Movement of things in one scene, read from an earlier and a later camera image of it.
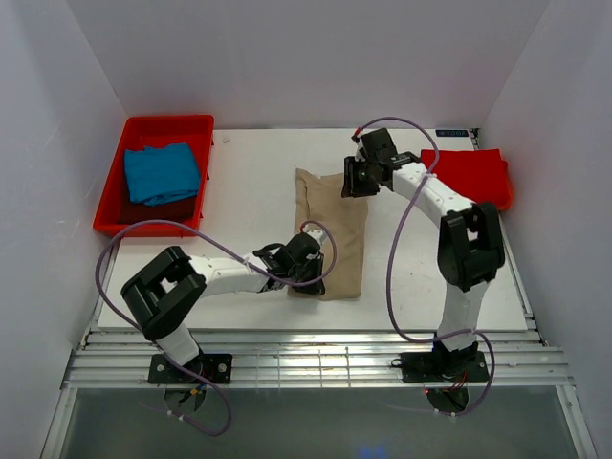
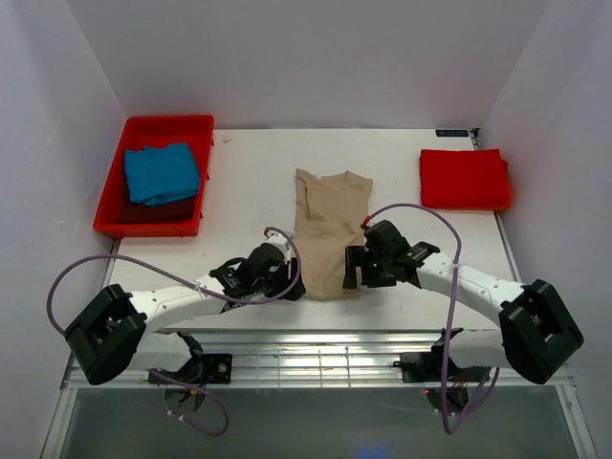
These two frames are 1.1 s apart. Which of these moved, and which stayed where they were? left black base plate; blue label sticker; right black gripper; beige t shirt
Moved: right black gripper
Stayed: left black base plate; beige t shirt; blue label sticker
